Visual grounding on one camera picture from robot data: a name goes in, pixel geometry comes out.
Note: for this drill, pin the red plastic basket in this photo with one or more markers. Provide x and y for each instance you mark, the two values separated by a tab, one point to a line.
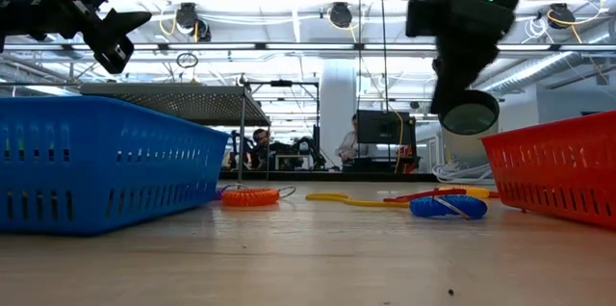
553	171

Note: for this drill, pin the white square column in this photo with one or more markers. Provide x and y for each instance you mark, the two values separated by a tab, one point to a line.
338	89

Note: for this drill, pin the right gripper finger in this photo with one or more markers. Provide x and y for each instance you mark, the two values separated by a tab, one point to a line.
450	75
476	63

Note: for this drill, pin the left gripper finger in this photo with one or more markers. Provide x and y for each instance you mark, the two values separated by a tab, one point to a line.
127	21

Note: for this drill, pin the person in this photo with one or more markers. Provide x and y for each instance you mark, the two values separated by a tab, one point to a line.
262	147
346	145

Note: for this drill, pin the black computer monitor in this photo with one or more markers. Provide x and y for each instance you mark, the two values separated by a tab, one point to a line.
385	127

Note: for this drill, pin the black background station frame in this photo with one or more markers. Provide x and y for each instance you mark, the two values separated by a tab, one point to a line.
284	84

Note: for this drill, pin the orange coil wristband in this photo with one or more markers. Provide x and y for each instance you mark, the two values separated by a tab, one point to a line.
250	197

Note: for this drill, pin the white dome camera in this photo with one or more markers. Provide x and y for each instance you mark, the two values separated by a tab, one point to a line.
469	152

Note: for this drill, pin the blue plastic basket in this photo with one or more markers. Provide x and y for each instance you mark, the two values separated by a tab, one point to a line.
96	166

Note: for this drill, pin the black background robot arm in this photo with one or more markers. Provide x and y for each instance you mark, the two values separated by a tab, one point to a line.
308	149

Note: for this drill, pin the blue coil wristband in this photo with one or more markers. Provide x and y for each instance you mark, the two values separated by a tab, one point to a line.
426	207

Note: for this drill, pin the yellow rubber band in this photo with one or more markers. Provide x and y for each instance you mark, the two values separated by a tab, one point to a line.
356	201

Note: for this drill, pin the grey perforated metal shelf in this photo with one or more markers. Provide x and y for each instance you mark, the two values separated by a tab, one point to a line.
183	104

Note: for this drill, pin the purple coil wristband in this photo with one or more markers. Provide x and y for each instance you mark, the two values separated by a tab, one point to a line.
219	194

